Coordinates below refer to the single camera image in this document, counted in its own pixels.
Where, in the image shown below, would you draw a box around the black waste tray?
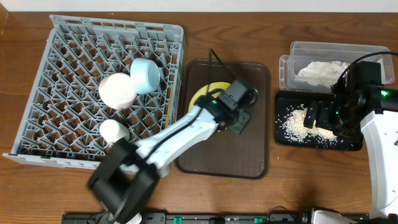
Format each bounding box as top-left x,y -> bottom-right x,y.
275,91 -> 363,151

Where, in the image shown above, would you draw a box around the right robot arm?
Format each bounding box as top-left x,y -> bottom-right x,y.
303,61 -> 397,223

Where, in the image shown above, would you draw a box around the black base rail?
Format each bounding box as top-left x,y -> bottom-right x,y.
61,210 -> 302,224

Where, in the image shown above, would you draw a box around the grey plastic dishwasher rack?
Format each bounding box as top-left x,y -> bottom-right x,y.
6,15 -> 186,169

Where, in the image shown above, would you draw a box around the light blue bowl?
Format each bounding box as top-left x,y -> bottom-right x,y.
130,58 -> 160,95

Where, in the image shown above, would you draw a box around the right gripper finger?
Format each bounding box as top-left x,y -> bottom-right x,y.
303,101 -> 320,128
316,104 -> 335,130

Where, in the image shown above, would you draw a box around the pink white bowl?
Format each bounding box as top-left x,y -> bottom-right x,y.
99,73 -> 137,110

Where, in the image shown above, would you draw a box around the yellow plate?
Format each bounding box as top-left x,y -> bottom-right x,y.
188,82 -> 231,111

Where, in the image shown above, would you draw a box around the white napkin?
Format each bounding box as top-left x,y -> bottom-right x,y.
297,61 -> 349,87

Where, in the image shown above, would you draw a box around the dark brown serving tray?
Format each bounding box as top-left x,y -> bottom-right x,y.
175,61 -> 272,180

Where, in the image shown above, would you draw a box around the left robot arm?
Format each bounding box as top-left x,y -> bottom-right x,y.
87,79 -> 258,223

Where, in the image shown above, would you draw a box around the small white green cup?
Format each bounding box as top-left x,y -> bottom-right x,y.
99,119 -> 130,144

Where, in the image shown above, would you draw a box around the rice grains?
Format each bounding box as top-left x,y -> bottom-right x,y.
275,104 -> 356,151

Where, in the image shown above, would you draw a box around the clear plastic bin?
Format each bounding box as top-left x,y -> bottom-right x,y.
279,41 -> 389,93

